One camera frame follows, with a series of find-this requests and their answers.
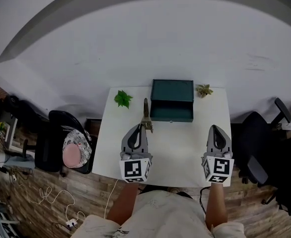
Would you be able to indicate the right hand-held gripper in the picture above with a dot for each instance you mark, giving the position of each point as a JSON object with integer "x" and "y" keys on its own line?
{"x": 220, "y": 167}

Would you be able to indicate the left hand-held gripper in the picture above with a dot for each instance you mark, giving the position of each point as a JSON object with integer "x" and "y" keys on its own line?
{"x": 134, "y": 168}

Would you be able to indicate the brass clasp tool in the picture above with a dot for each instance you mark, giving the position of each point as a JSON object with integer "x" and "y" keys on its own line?
{"x": 145, "y": 108}

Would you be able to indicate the dark green metal box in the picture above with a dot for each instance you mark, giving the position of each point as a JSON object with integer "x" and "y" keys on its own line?
{"x": 171, "y": 90}

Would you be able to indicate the person's right forearm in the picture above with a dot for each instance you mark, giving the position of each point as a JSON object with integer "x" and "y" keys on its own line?
{"x": 216, "y": 204}

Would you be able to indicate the person's left forearm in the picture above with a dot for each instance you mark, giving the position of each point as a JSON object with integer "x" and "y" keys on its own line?
{"x": 123, "y": 202}

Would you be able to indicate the black office chair grey armrests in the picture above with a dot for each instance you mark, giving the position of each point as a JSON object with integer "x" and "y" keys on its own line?
{"x": 254, "y": 128}

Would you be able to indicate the person's black shorts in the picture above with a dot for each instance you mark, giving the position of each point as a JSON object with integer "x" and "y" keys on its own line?
{"x": 155, "y": 188}

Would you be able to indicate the green potted plant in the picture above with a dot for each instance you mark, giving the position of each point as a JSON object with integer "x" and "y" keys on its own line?
{"x": 122, "y": 98}

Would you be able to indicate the floral seat cushion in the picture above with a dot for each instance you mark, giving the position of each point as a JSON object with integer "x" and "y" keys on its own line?
{"x": 83, "y": 142}

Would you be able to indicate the pale variegated potted plant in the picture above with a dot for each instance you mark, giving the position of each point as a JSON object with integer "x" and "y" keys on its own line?
{"x": 204, "y": 90}

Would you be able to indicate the person's beige shoe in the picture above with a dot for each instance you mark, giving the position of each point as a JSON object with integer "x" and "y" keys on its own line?
{"x": 174, "y": 190}

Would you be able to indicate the pink round cushion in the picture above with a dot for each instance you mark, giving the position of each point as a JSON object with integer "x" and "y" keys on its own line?
{"x": 72, "y": 156}

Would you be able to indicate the black folding chair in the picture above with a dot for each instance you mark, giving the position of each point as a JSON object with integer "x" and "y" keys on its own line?
{"x": 66, "y": 119}

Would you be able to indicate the black mesh office chair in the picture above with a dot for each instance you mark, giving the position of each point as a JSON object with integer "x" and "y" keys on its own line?
{"x": 289, "y": 172}

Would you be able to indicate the person's beige shirt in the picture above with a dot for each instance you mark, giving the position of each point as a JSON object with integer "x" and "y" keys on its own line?
{"x": 165, "y": 214}

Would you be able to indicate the black high-back office chair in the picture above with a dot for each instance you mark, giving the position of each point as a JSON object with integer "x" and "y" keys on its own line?
{"x": 46, "y": 152}

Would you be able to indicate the white power strip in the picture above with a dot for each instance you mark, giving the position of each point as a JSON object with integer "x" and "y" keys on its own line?
{"x": 71, "y": 223}

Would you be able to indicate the white side desk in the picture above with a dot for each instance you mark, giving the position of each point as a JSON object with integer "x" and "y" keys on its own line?
{"x": 11, "y": 133}

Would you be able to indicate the yellow desk item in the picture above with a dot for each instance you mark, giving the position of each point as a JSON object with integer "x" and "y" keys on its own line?
{"x": 1, "y": 126}

